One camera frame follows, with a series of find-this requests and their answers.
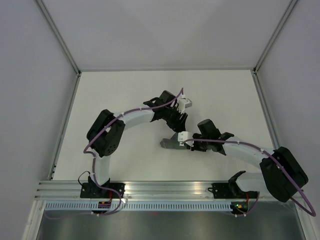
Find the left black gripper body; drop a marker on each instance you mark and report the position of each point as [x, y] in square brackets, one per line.
[172, 118]

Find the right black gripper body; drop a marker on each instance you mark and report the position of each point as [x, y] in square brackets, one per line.
[199, 146]

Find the grey cloth napkin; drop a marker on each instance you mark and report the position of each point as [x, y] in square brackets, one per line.
[172, 143]

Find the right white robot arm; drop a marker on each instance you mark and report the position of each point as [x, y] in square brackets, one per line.
[280, 174]

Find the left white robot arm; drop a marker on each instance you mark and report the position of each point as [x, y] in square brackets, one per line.
[104, 137]

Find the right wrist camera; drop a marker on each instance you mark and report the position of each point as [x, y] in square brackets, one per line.
[185, 138]

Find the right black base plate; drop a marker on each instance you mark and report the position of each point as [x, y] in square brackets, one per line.
[230, 191]

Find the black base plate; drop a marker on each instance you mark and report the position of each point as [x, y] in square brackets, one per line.
[90, 190]
[230, 191]

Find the white slotted cable duct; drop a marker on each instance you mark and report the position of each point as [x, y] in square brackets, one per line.
[220, 206]

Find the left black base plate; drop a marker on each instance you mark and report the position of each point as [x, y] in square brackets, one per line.
[90, 190]

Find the left aluminium frame post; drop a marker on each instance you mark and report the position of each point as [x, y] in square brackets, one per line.
[57, 35]

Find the aluminium frame post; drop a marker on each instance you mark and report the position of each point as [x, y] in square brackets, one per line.
[57, 35]
[275, 34]

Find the aluminium mounting rail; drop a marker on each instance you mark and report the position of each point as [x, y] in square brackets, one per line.
[133, 190]

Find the right aluminium frame post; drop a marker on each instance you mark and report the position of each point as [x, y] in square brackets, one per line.
[275, 34]

